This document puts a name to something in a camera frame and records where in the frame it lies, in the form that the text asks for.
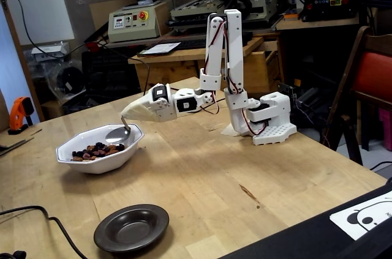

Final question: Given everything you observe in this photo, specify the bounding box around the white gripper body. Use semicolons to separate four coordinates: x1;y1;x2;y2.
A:
153;83;179;122

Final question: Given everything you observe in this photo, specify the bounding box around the white pivoting gripper jaw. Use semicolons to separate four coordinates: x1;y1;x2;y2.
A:
143;85;173;113

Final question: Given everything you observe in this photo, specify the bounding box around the metal spoon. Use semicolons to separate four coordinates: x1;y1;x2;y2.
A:
105;116;132;145

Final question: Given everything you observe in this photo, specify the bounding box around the white octagonal bowl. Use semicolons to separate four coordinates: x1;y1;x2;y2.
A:
55;123;145;175

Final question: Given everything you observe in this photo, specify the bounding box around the brown round plate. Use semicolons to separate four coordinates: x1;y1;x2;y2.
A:
93;204;170;253

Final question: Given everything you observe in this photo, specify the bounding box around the beige masking tape wrap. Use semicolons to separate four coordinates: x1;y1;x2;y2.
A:
120;95;160;124

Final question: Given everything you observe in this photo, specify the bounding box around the wooden workbench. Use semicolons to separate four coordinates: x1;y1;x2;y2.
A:
127;37;280;93

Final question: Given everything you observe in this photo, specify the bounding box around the white printed paper sheet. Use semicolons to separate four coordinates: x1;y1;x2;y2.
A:
137;42;182;58

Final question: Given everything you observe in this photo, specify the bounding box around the beige tape sheet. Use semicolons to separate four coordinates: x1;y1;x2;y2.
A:
220;123;243;137

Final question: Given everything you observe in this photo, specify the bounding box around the black keyboard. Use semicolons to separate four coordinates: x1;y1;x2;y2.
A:
176;37;206;51

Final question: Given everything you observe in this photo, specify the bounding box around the black slotted storage crate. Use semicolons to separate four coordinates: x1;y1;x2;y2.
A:
81;47;145;103

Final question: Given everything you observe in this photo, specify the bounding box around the trail mix pile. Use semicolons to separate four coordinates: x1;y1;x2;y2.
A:
71;141;126;162

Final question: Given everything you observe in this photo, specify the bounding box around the beige control box red button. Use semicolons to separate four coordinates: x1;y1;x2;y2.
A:
107;0;174;43

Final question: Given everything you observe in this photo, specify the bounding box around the clear plastic bag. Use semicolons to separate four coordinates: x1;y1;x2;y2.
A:
24;41;86;110

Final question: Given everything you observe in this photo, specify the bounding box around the brown cardboard sheet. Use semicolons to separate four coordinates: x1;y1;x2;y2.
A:
89;0;138;32

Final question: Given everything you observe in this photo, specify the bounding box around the white flat box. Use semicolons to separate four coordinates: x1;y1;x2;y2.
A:
30;43;70;62

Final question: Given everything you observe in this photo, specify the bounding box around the black clamp orange tip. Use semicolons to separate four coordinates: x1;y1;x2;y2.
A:
277;81;321;111

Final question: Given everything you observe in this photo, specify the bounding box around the orange and black hand tool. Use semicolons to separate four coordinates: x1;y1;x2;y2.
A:
7;96;34;136

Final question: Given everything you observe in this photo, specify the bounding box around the white board panel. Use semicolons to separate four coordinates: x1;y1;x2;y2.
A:
0;0;75;46

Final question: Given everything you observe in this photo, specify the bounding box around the wooden shelf board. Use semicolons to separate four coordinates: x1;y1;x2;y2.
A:
275;15;368;31

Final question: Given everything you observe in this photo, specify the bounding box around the large black box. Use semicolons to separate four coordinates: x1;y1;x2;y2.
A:
220;179;392;259

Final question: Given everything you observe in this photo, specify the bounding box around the small black object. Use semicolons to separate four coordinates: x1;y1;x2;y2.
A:
0;250;28;259

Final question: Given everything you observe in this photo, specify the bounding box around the wooden chair red cushion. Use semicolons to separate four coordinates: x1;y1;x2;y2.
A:
320;25;392;167

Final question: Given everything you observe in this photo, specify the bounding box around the pink plastic bin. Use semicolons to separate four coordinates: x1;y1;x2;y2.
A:
378;108;392;152

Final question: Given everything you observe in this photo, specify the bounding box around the white panda print paper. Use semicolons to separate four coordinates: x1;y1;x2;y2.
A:
330;191;392;241

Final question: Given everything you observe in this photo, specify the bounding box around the thin black cable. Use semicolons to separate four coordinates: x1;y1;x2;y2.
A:
0;0;226;107
369;160;392;171

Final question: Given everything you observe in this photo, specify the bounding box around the thick black cable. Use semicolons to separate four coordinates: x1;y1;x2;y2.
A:
0;205;88;259

